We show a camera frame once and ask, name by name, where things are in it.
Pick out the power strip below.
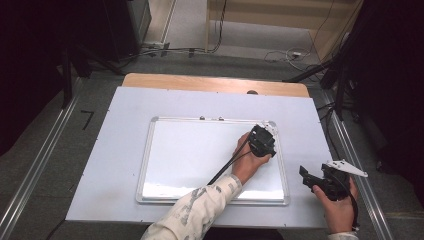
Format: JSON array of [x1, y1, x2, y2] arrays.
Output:
[[142, 40, 171, 57]]

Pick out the person's left hand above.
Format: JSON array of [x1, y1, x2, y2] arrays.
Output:
[[231, 131, 273, 186]]

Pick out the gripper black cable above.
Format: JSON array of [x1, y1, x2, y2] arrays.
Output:
[[207, 134, 254, 186], [329, 172, 361, 232]]

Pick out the wooden table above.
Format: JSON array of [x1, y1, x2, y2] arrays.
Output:
[[122, 72, 311, 99]]

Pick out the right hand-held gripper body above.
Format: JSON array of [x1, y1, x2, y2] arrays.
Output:
[[316, 159, 370, 202]]

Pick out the black tripod stand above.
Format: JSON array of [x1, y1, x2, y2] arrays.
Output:
[[283, 31, 363, 122], [59, 43, 125, 110]]

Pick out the white floor cable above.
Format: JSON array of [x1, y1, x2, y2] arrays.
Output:
[[263, 47, 313, 72]]

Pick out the person's dark pants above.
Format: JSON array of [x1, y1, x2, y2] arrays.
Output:
[[203, 226, 285, 240]]

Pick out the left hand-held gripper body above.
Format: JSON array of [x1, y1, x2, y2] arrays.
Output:
[[248, 121, 278, 158]]

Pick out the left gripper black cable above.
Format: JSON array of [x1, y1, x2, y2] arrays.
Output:
[[207, 134, 254, 186]]

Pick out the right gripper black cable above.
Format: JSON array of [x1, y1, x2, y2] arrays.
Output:
[[329, 172, 361, 232]]

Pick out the aluminium floor rail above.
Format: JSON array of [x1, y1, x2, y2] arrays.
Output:
[[0, 78, 84, 240], [321, 89, 396, 240]]

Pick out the black hanging cable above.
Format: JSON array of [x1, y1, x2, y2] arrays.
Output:
[[186, 0, 229, 55]]

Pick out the dark curtain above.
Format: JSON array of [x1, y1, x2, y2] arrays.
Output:
[[344, 0, 424, 209], [0, 0, 113, 158]]

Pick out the silver framed whiteboard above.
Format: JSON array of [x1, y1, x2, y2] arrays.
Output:
[[135, 115, 291, 207]]

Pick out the light wooden shelf unit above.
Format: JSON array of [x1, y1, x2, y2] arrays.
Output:
[[204, 0, 365, 62]]

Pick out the person's right hand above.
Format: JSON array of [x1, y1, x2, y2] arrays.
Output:
[[312, 179, 360, 235]]

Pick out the white table panel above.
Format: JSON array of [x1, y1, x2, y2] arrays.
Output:
[[65, 85, 334, 230]]

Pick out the dark cabinet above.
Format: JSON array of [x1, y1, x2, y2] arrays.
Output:
[[99, 0, 153, 63]]

